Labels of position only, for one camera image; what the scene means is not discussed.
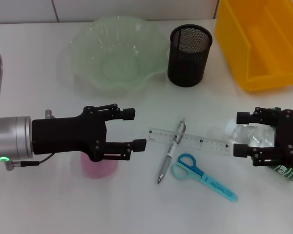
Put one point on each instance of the blue turquoise scissors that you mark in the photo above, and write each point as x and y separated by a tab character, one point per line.
210	181

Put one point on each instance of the grey white ballpoint pen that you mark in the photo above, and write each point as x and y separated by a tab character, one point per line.
170	149

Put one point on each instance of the black mesh pen holder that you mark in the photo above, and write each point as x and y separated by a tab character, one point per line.
185	65

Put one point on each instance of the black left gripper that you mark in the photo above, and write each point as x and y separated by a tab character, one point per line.
63	134

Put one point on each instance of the clear plastic ruler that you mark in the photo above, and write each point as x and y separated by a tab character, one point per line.
206	143

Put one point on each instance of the left gripper silver plug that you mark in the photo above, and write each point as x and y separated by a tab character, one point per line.
48	114

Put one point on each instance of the clear water bottle green label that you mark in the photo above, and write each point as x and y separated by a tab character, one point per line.
245	136

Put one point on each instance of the pink peach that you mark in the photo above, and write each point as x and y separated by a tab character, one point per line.
100	170

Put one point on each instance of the yellow plastic bin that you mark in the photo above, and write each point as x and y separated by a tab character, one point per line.
271	48

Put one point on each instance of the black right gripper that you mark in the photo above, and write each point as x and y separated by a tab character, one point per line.
290	136

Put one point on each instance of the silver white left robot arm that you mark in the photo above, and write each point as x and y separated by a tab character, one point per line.
9	139

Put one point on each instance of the green glass fruit bowl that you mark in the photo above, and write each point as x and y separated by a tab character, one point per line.
117	48

